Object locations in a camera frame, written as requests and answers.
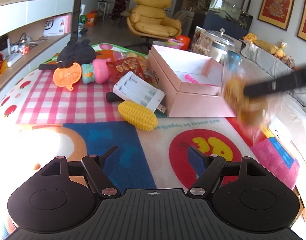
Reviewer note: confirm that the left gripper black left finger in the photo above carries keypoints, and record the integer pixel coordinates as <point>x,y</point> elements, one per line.
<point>96,178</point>

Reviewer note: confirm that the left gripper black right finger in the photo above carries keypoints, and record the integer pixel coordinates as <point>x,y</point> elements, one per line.
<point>211,165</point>

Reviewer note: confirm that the packaged waffle biscuit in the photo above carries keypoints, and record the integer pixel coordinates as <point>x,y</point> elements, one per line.
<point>249,111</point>

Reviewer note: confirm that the yellow corn toy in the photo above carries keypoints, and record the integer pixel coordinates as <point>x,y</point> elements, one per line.
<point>138,115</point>

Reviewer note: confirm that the orange pumpkin toy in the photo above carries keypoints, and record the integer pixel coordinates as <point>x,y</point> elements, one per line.
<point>67,77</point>

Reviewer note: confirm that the pink and teal toy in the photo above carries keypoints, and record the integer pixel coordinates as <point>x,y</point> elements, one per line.
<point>97,71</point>

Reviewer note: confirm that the red snack bag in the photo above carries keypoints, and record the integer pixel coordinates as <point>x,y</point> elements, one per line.
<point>121,67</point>

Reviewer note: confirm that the black plush toy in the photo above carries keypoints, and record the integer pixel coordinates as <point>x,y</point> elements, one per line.
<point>76,52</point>

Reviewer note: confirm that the grey sofa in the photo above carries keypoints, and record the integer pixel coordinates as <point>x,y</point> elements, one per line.
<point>258,66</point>

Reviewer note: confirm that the yellow plush duck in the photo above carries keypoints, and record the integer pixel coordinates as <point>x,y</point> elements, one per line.
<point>279,53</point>

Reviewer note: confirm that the yellow plush bear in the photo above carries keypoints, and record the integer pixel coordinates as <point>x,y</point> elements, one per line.
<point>252,38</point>

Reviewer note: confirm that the teal thermos bottle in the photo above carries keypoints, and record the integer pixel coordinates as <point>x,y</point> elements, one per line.
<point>234,61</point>

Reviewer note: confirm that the black remote control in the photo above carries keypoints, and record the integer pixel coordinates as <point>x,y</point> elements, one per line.
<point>111,97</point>

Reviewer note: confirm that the large glass nut jar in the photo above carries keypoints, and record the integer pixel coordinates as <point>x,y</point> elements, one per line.
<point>212,43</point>

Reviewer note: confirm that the white battery charger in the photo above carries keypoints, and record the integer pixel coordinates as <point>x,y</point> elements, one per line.
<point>130,87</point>

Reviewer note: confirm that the pink cardboard box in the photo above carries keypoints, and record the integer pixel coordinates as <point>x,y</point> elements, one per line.
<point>184,99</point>

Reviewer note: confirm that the pink plastic stick toy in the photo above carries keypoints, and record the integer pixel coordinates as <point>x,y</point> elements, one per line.
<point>191,79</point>

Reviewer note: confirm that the glass fish tank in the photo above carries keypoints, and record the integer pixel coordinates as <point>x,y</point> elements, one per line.
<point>227,11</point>

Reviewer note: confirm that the orange plastic container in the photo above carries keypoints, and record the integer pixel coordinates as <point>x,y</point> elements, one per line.
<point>185,40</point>

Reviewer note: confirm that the pink toy bucket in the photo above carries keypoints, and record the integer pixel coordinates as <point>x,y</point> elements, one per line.
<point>174,43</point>

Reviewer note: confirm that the white power strip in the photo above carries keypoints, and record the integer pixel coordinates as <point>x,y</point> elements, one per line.
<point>13,58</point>

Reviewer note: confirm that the white SF envelope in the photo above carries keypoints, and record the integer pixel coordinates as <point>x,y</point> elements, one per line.
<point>57,26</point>

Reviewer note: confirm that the orange bag on floor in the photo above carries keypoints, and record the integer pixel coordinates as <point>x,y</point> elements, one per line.
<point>92,18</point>

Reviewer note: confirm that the yellow lounge chair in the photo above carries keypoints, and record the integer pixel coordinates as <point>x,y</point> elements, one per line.
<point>148,19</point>

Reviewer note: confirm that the black router box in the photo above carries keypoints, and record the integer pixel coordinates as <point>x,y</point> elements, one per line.
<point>4,45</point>

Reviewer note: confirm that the wooden wall shelf unit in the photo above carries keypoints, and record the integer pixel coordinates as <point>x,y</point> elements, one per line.
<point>19,17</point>

